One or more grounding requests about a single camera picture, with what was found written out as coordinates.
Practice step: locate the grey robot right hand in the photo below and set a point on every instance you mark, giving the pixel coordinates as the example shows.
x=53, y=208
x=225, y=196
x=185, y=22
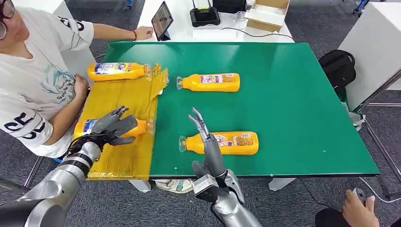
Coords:
x=214, y=156

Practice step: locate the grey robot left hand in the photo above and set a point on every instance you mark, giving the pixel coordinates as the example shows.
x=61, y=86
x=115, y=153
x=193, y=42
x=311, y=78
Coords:
x=109, y=123

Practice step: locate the orange drink bottle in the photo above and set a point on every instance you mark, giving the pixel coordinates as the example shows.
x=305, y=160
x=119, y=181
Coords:
x=213, y=83
x=112, y=72
x=231, y=144
x=83, y=127

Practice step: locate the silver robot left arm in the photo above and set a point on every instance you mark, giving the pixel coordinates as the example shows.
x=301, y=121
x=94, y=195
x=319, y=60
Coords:
x=59, y=185

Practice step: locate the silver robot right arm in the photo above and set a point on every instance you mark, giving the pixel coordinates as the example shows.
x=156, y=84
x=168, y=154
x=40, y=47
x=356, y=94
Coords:
x=235, y=210

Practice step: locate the yellow plastic sheet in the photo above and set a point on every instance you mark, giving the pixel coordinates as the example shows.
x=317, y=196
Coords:
x=125, y=100

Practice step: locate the person's right hand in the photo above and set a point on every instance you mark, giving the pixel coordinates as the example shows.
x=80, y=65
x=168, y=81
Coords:
x=81, y=87

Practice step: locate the person's hand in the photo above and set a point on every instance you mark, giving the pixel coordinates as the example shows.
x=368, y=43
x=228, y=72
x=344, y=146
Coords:
x=144, y=33
x=81, y=87

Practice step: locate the white shoe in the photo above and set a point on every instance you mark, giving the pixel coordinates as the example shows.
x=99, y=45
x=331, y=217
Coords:
x=174, y=185

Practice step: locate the white table foot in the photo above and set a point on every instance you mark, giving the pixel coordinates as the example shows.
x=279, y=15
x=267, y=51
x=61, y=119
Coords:
x=280, y=184
x=141, y=185

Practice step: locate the green table mat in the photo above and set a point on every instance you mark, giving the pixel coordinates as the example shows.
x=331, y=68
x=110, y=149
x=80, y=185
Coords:
x=282, y=109

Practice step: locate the metal stool leg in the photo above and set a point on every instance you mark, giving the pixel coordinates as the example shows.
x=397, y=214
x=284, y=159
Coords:
x=33, y=172

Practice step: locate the red wrist band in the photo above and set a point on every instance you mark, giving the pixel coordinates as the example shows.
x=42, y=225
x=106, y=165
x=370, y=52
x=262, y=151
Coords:
x=135, y=35

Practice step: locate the person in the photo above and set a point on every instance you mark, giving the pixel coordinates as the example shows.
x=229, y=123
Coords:
x=28, y=78

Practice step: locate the person's left hand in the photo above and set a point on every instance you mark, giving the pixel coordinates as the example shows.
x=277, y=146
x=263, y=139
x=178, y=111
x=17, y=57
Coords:
x=144, y=33

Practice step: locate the black tablet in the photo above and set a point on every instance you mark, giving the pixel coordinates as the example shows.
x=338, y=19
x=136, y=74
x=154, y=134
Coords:
x=161, y=20

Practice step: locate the black box device with antennas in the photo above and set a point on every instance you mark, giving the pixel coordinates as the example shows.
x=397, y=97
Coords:
x=205, y=17

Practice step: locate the cardboard box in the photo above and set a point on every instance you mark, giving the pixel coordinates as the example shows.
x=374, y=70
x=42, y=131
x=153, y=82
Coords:
x=266, y=25

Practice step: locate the crumpled pale plastic bag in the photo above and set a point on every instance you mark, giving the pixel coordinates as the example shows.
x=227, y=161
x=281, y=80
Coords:
x=354, y=119

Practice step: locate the handheld controller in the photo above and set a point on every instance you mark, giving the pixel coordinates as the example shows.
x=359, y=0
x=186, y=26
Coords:
x=358, y=192

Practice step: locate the black backpack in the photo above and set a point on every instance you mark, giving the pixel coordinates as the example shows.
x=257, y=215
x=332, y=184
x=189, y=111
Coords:
x=338, y=70

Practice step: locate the black case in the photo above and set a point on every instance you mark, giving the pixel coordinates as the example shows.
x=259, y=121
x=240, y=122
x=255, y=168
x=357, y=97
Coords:
x=230, y=5

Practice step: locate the black eyeglasses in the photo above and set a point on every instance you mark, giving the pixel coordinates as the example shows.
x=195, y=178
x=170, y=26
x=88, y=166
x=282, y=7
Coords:
x=7, y=11

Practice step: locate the operator's hand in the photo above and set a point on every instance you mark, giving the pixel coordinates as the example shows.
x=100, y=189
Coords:
x=358, y=213

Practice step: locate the white side table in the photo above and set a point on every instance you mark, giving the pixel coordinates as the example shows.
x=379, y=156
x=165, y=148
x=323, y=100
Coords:
x=372, y=47

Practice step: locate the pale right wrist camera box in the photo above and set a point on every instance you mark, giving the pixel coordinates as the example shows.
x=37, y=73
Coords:
x=205, y=186

